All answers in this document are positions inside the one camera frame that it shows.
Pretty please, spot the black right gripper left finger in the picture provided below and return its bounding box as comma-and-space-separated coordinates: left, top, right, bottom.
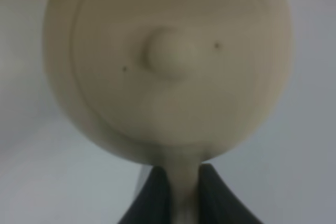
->
119, 166, 172, 224

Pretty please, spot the beige teapot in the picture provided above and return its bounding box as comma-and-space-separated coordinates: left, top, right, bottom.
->
43, 0, 292, 223

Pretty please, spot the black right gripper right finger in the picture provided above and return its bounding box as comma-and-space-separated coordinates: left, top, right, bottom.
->
196, 164, 261, 224

